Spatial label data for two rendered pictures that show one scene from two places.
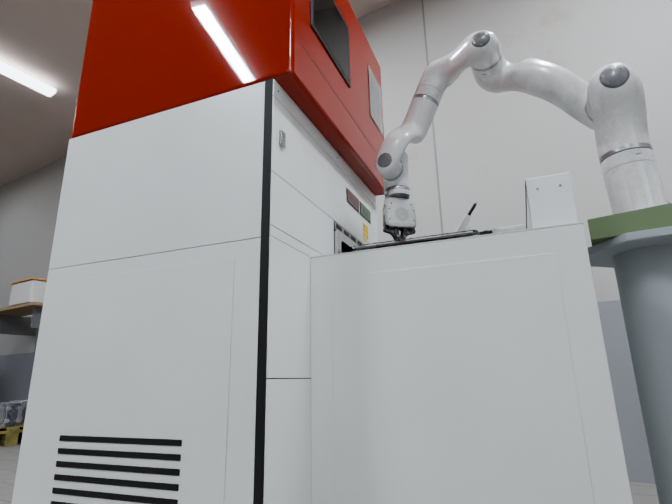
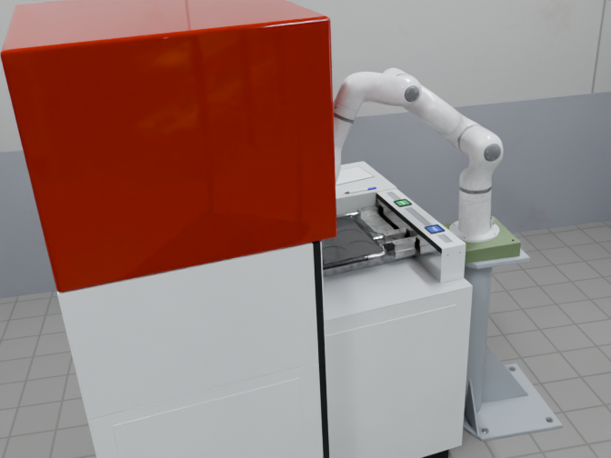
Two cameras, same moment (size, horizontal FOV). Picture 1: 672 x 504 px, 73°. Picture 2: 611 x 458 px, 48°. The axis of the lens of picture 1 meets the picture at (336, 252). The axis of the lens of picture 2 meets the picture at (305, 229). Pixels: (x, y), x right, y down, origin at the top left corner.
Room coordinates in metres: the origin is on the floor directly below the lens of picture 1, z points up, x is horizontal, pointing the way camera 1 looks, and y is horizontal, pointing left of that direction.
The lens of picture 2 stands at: (-0.33, 1.25, 2.08)
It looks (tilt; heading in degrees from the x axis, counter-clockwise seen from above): 26 degrees down; 320
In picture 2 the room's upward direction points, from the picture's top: 3 degrees counter-clockwise
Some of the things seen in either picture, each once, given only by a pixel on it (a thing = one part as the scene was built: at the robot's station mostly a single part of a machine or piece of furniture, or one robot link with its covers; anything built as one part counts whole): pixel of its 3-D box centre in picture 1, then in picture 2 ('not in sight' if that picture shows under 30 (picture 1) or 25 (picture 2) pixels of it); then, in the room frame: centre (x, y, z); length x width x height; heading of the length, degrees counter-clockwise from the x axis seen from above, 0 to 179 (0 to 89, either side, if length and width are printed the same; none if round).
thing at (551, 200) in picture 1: (547, 236); (416, 232); (1.21, -0.60, 0.89); 0.55 x 0.09 x 0.14; 158
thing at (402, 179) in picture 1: (395, 171); not in sight; (1.36, -0.20, 1.17); 0.09 x 0.08 x 0.13; 154
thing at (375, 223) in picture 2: not in sight; (385, 233); (1.33, -0.54, 0.87); 0.36 x 0.08 x 0.03; 158
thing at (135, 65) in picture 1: (254, 96); (167, 114); (1.43, 0.29, 1.52); 0.81 x 0.75 x 0.60; 158
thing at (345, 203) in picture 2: not in sight; (313, 201); (1.73, -0.52, 0.89); 0.62 x 0.35 x 0.14; 68
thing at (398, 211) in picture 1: (398, 213); not in sight; (1.37, -0.20, 1.03); 0.10 x 0.07 x 0.11; 106
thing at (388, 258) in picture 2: not in sight; (350, 266); (1.28, -0.29, 0.84); 0.50 x 0.02 x 0.03; 68
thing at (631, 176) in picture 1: (634, 191); (475, 209); (1.08, -0.77, 0.97); 0.19 x 0.19 x 0.18
